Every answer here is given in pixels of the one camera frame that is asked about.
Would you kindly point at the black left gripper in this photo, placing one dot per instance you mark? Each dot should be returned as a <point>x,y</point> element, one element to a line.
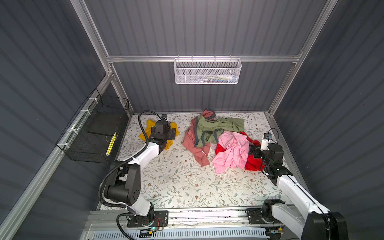
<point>169,133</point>

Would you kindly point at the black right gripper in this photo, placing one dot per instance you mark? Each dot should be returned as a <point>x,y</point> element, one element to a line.
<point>257,148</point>

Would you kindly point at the yellow t-shirt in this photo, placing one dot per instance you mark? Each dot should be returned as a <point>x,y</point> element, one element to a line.
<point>147,131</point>

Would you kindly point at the dusty red printed t-shirt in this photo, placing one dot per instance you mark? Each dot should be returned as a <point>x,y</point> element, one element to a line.
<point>200,153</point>

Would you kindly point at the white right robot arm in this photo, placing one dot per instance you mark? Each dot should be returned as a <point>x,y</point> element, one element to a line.
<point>311,220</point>

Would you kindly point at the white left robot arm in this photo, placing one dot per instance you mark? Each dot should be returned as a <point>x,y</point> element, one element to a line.
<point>121,188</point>

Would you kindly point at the bright red cloth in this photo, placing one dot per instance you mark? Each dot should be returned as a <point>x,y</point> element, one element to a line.
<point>233,151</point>

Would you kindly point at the light pink cloth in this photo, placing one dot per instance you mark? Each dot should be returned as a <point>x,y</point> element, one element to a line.
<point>232,151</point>

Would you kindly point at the olive green t-shirt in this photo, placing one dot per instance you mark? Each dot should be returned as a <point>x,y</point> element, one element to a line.
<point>208,131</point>

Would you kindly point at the yellow marker pen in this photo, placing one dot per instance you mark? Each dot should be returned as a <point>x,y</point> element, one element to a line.
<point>111,144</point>

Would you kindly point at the pens in white basket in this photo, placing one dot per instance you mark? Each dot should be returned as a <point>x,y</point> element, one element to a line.
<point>231,79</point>

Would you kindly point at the white vented panel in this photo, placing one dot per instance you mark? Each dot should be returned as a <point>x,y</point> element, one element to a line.
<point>247,233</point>

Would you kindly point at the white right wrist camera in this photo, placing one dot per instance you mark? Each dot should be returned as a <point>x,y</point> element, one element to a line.
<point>267,139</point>

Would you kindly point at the white wire mesh basket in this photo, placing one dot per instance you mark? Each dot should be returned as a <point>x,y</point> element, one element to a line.
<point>188,71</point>

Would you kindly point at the black wire basket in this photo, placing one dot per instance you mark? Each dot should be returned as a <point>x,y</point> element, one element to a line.
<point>88,139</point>

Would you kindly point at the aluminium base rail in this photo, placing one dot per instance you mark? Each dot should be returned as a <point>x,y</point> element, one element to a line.
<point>216,217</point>

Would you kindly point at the aluminium frame rails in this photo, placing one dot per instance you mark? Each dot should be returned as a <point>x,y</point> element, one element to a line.
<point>22,207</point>

